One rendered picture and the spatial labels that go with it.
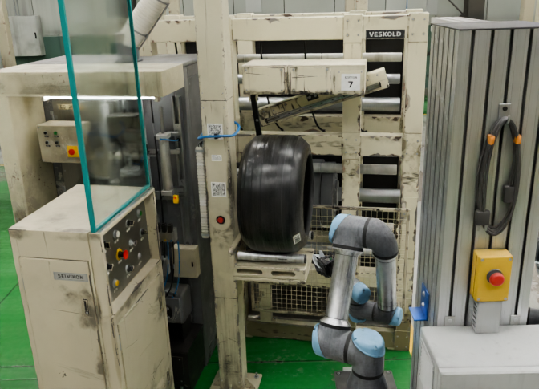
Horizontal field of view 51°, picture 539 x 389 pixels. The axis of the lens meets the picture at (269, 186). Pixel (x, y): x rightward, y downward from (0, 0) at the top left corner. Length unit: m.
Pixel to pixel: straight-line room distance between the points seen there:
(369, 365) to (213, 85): 1.39
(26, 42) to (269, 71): 9.97
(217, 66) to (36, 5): 10.23
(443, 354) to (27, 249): 1.63
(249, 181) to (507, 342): 1.34
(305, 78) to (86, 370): 1.66
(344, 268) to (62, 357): 1.27
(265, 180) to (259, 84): 0.56
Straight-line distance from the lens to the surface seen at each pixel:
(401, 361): 3.66
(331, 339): 2.15
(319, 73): 2.82
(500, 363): 1.59
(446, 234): 1.57
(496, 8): 12.57
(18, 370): 3.92
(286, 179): 2.52
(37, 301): 2.57
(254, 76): 2.87
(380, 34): 3.09
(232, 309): 3.06
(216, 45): 2.63
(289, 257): 2.76
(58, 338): 2.62
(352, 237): 2.12
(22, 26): 12.54
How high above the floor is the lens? 2.13
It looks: 19 degrees down
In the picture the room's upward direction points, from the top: 2 degrees counter-clockwise
